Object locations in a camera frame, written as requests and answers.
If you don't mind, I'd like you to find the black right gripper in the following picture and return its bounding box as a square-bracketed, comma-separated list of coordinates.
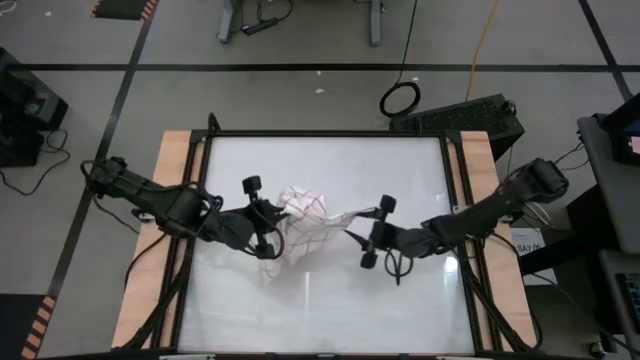
[343, 194, 436, 270]

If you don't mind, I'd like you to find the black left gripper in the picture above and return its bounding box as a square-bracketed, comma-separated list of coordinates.
[214, 174, 290, 261]

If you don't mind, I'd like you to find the white red-checked towel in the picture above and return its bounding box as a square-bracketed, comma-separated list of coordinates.
[257, 185, 361, 286]

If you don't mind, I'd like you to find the light wooden side board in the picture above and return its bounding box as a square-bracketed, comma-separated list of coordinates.
[110, 130, 206, 351]
[447, 130, 539, 351]

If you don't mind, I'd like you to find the black perforated computer case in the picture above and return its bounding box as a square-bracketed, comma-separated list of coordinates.
[388, 93, 526, 162]

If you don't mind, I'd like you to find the white paper sheet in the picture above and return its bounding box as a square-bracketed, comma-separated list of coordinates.
[509, 227, 559, 286]

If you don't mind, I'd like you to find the black power strip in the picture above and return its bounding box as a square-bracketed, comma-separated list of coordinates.
[241, 17, 280, 36]

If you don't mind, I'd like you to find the grey desk leg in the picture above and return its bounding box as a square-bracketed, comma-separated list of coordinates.
[368, 0, 385, 48]
[217, 0, 246, 45]

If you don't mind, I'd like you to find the black desk base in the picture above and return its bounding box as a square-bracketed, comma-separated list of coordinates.
[517, 184, 624, 276]

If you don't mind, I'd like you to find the grey desk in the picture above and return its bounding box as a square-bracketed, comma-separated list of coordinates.
[577, 113, 640, 256]

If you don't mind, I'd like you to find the grey side table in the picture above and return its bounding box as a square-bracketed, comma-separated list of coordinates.
[598, 248, 640, 346]

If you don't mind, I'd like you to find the black orange-striped floor mat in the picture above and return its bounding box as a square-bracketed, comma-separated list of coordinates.
[0, 293, 57, 360]
[89, 0, 160, 22]

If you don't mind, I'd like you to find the black equipment box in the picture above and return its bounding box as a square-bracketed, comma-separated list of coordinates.
[0, 47, 70, 169]

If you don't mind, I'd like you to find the black monitor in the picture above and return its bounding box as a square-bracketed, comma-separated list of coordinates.
[599, 92, 640, 166]

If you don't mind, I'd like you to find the left gripper cable loop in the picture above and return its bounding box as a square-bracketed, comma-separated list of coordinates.
[267, 219, 287, 260]

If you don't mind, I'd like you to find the gripper cable loop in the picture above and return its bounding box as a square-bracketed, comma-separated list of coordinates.
[267, 219, 287, 260]
[383, 247, 415, 287]

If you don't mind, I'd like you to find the right gripper cable loop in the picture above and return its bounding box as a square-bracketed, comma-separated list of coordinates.
[383, 247, 415, 287]

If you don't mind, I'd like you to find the black aluminium table frame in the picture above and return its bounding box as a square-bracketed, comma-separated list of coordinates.
[112, 112, 544, 360]

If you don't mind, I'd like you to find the coiled black floor cable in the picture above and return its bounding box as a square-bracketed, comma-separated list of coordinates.
[378, 0, 422, 120]

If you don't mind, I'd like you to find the yellow floor cable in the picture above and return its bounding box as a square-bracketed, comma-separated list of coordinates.
[464, 0, 501, 103]

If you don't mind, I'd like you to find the thin black floor cable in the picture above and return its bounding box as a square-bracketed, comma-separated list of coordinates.
[0, 128, 71, 197]

